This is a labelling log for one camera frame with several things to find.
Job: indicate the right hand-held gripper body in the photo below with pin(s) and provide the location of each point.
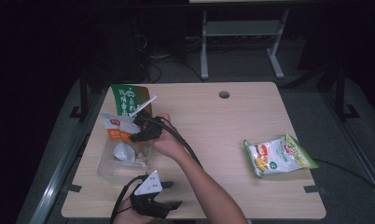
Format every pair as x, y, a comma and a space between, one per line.
151, 127

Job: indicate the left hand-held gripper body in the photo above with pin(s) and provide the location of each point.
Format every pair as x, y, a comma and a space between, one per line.
146, 202

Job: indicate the white and orange clear packet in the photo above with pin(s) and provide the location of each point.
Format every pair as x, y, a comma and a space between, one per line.
120, 129

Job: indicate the green and red food packet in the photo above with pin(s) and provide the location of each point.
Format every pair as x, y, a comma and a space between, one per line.
126, 98

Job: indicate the clear plastic container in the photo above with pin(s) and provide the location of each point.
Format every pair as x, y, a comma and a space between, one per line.
114, 171

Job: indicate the white and green snack packet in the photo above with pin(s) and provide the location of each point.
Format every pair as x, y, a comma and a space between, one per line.
279, 154

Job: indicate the person's left hand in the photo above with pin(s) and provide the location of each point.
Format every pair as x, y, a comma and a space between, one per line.
129, 217

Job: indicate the person's right hand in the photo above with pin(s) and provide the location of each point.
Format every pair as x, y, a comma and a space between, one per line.
168, 143

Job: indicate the black metal stand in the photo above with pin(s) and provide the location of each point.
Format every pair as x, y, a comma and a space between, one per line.
84, 93
340, 93

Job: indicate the black tape strip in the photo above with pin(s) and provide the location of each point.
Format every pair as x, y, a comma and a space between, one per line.
74, 188
311, 189

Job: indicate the white metal stand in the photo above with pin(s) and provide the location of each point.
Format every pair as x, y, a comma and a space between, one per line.
204, 46

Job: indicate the aluminium rail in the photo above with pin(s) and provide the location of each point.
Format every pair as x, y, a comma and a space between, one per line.
56, 183

